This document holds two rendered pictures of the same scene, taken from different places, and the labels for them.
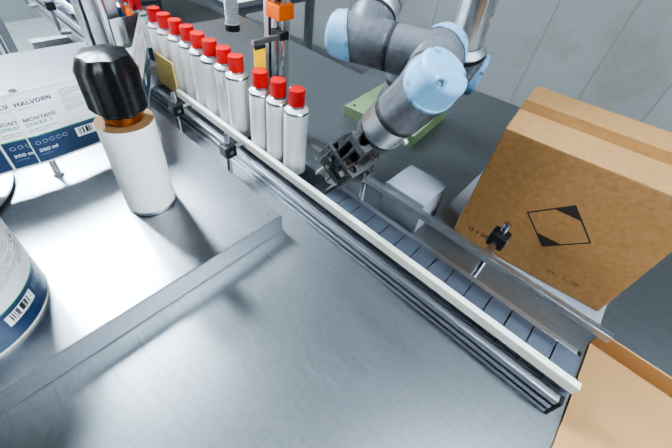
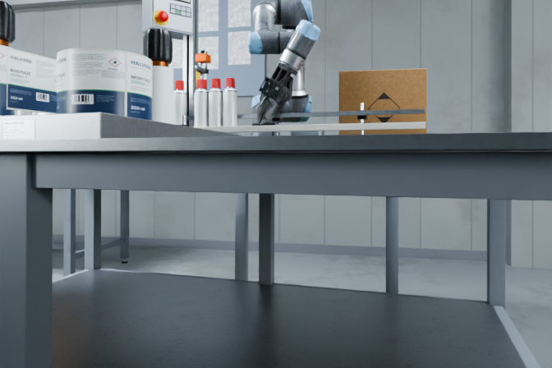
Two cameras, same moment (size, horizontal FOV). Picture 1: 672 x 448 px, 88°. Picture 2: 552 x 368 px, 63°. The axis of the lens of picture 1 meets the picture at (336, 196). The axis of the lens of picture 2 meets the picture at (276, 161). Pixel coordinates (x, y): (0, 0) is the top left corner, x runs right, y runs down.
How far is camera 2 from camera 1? 1.17 m
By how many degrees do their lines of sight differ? 46
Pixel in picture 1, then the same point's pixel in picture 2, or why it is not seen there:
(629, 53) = not seen: hidden behind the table
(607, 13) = not seen: hidden behind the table
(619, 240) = (408, 98)
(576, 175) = (376, 78)
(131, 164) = (165, 87)
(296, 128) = (233, 98)
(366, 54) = (270, 42)
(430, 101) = (310, 32)
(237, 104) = (181, 109)
